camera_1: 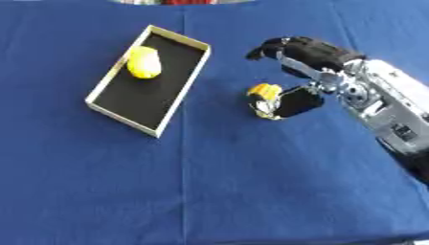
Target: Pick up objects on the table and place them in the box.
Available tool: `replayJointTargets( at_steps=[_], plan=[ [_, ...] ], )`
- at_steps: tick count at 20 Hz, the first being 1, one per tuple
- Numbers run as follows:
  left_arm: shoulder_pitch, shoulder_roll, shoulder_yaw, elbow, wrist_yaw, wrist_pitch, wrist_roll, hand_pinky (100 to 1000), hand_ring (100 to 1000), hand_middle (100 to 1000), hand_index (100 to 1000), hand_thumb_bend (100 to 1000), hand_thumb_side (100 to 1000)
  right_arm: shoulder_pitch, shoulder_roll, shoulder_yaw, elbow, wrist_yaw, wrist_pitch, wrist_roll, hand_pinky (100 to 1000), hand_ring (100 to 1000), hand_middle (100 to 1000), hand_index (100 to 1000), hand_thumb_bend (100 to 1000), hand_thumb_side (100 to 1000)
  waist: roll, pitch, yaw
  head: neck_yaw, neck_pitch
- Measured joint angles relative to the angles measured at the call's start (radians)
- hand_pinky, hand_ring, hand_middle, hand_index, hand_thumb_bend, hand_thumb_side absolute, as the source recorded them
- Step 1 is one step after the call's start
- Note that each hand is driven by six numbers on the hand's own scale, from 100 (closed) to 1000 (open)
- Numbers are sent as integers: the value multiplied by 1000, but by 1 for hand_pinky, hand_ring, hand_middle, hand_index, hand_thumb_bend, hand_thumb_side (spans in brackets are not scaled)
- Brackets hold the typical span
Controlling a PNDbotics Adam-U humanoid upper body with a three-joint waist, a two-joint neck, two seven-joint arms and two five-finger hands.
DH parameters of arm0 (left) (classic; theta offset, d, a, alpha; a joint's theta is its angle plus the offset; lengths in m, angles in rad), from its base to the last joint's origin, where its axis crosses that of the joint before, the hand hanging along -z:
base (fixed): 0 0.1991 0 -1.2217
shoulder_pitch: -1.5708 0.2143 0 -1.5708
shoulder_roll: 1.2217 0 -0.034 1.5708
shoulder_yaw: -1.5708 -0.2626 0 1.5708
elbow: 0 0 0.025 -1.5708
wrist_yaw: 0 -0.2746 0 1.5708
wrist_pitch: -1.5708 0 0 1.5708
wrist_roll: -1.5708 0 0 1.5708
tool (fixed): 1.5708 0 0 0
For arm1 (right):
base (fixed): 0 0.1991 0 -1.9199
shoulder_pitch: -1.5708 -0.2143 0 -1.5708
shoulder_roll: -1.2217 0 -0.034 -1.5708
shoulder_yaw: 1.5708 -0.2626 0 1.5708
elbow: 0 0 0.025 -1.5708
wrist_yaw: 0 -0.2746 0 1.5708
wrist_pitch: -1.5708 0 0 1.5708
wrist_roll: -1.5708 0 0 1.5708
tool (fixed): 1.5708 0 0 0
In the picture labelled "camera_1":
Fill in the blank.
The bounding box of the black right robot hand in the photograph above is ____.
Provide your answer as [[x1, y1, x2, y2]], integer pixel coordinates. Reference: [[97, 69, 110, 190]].
[[244, 35, 369, 119]]

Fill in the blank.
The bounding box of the yellow toy lemon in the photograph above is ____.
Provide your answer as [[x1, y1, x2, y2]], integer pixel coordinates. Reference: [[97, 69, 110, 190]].
[[125, 45, 165, 80]]

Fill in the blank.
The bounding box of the tan box with black inside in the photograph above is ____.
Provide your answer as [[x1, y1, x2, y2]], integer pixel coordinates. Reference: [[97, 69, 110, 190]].
[[83, 24, 214, 139]]

